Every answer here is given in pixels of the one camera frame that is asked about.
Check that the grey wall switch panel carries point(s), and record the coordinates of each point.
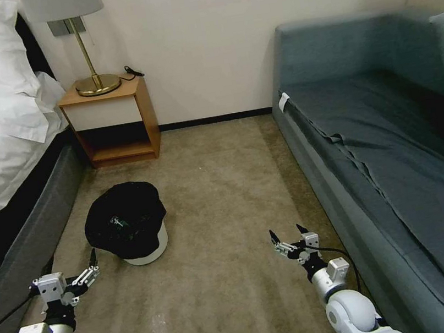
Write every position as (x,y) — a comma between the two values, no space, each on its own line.
(59,29)

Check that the black skirting board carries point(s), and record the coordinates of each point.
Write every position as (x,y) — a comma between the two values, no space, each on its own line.
(215,119)

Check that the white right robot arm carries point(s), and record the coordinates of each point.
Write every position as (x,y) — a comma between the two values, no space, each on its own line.
(352,310)

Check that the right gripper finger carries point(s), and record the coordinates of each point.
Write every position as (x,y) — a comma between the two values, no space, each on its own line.
(283,246)
(302,230)

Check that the blue-grey sofa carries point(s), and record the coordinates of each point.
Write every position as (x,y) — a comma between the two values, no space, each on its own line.
(389,141)

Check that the small green wrapper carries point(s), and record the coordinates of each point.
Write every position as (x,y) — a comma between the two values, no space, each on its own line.
(119,222)

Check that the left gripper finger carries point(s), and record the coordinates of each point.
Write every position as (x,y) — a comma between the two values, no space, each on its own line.
(84,275)
(34,286)

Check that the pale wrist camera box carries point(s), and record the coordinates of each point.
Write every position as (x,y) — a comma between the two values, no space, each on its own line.
(311,240)
(50,287)

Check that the brass lamp with grey shade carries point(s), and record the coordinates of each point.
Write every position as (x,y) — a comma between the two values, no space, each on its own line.
(83,49)

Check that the black headboard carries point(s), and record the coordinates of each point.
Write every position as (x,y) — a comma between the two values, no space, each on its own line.
(35,48)

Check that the white bed duvet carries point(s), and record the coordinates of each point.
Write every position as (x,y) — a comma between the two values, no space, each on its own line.
(1,166)

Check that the white sofa tag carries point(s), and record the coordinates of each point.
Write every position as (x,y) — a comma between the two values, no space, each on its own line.
(284,101)

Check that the white round trash bin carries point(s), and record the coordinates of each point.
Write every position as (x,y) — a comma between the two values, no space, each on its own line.
(151,252)

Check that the wooden bedside table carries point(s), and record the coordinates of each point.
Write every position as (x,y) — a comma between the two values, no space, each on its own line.
(107,108)

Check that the grey bed base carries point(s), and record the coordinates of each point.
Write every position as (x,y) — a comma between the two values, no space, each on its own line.
(29,245)

